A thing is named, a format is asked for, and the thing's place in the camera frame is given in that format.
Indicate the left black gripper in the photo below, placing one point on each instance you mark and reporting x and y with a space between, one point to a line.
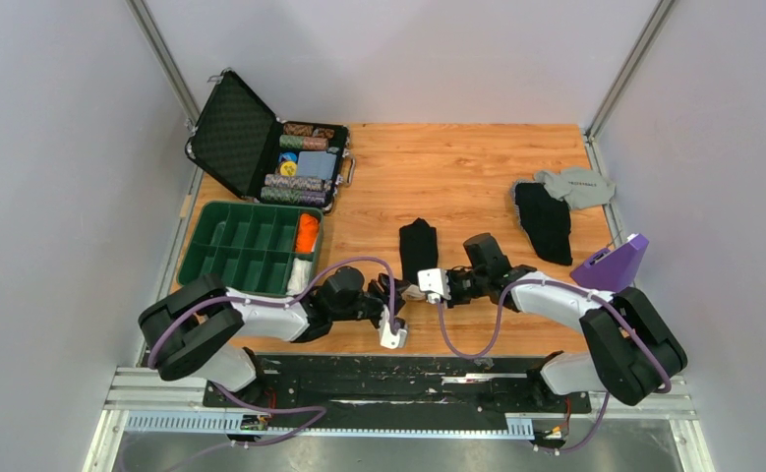
383 297

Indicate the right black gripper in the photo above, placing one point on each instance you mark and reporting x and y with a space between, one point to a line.
453 301

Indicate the black underwear white waistband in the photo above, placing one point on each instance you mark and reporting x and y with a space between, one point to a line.
418 250

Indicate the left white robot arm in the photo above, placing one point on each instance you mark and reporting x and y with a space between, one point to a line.
189 331

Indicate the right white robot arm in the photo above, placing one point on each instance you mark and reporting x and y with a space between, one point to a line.
630 353

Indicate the white object in tray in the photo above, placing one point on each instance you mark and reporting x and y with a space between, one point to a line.
299 278

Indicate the orange object in tray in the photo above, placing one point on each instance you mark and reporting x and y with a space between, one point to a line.
307 233

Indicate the black garment on table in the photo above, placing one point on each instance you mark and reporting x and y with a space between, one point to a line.
545 220

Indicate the green compartment tray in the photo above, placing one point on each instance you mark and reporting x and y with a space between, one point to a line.
250 247

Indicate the blue card box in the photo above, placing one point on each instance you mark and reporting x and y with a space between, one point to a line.
316 164

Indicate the lower poker chip row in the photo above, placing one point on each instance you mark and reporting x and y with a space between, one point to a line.
294 190

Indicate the poker chip row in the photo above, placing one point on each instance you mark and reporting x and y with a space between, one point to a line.
303 142
294 190

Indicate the purple plastic object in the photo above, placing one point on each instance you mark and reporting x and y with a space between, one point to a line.
612 269

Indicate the grey garment on table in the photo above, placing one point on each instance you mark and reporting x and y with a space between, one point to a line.
578 187

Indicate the yellow poker chip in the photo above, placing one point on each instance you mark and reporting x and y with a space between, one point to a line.
288 168

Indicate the upper poker chip row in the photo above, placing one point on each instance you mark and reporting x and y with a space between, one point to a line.
303 142

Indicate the black poker chip case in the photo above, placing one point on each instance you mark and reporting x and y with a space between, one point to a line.
236 140

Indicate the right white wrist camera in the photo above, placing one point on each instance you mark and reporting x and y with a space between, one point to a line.
434 284

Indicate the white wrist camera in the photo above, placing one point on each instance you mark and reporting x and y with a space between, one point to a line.
434 284
393 338

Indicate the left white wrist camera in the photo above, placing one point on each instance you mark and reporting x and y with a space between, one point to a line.
393 338

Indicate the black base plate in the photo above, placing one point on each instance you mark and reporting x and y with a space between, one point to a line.
407 393

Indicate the aluminium frame rails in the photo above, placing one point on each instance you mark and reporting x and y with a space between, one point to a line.
140 401

